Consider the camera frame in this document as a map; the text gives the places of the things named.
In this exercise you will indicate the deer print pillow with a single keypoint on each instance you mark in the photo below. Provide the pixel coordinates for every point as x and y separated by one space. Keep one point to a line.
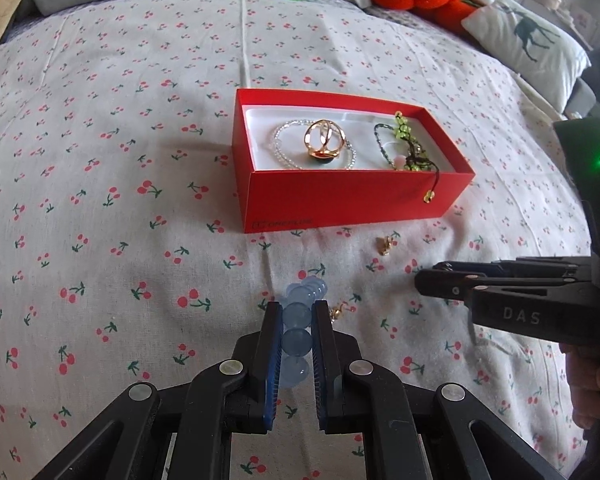
544 55

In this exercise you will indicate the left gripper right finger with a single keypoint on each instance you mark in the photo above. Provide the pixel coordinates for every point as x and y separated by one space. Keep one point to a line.
338 395

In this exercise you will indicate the person's right hand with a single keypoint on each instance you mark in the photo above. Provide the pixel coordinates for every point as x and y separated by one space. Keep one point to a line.
583 377

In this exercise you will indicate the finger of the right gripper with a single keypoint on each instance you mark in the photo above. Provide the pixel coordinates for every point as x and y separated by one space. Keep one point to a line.
565 309
523 267

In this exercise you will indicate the cherry print bedsheet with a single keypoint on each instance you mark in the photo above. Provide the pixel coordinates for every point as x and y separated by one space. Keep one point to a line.
122 255

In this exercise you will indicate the gold ring ornament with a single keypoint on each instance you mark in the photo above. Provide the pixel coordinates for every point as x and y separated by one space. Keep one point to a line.
324 140

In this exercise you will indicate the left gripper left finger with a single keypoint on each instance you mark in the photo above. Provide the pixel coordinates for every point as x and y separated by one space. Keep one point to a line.
255 399

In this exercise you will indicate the small gold charm earring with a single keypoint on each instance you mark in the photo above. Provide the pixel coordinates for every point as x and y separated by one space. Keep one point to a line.
384 245

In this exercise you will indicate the red jewelry box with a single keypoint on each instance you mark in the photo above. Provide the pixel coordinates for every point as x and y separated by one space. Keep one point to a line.
280 189

